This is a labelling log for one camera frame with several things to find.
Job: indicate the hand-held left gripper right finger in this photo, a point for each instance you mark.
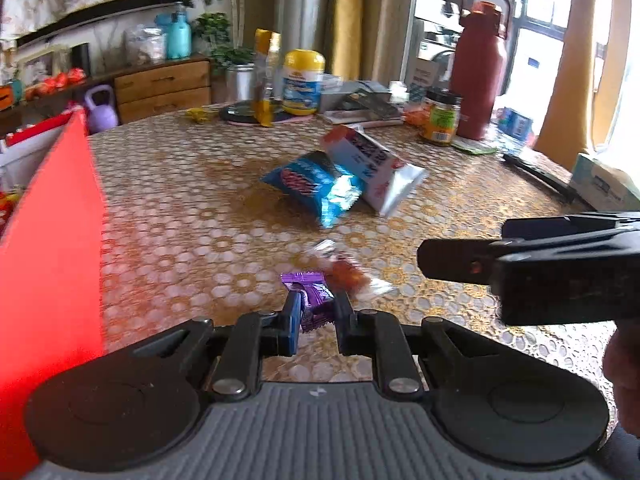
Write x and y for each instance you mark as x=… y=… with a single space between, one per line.
x=344 y=322

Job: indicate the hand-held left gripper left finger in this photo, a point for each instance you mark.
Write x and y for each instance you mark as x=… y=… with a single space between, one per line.
x=292 y=322

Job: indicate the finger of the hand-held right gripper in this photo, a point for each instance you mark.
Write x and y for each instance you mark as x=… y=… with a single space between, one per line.
x=560 y=225
x=450 y=260

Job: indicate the purple candy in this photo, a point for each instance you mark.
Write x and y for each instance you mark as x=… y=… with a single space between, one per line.
x=312 y=295

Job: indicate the orange clear-wrapped candy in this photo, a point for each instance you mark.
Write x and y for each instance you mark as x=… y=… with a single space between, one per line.
x=345 y=270

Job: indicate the white and blue snack packet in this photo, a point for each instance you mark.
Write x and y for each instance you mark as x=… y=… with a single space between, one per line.
x=375 y=167

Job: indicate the red cardboard box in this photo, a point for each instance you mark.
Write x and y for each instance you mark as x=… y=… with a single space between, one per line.
x=50 y=260

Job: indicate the person's right hand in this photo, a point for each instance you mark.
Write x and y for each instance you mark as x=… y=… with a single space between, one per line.
x=625 y=375

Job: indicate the black folded umbrella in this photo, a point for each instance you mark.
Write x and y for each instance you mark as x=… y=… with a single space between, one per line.
x=545 y=175

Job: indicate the tissue pack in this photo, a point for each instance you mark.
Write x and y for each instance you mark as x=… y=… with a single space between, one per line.
x=605 y=185

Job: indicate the clear water bottle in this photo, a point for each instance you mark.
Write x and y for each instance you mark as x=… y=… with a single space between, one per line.
x=517 y=125

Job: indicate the green crochet coaster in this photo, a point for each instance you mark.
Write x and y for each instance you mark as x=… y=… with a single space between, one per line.
x=475 y=146

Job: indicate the black-lidded glass jar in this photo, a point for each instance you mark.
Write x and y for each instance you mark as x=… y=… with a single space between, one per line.
x=441 y=117

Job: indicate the yellow chair back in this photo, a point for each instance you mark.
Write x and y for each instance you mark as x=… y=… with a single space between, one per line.
x=575 y=60

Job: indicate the red thermos jug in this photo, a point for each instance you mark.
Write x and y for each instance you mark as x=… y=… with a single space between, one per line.
x=477 y=65

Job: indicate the stack of books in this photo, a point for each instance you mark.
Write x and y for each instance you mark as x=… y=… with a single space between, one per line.
x=360 y=102

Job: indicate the round black tray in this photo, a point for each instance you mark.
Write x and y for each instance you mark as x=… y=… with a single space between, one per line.
x=240 y=112

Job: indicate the small yellow wrapper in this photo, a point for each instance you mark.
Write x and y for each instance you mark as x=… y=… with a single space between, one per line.
x=197 y=116

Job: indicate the yellow-lidded supplement bottle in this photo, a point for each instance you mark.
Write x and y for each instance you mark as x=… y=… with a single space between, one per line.
x=303 y=82

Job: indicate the yellow curtain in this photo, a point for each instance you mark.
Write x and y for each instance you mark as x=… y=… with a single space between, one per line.
x=350 y=20

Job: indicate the wooden drawer cabinet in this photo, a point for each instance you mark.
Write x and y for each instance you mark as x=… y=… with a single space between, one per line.
x=160 y=90

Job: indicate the purple kettlebell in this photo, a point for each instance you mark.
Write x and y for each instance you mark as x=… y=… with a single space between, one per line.
x=101 y=112

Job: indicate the green houseplant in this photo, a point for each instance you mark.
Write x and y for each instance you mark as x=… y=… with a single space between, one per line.
x=220 y=25

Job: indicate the light blue bottle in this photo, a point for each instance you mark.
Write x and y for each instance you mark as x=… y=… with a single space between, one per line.
x=178 y=37

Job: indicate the clear plastic bag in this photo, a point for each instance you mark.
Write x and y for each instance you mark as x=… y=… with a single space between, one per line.
x=145 y=47

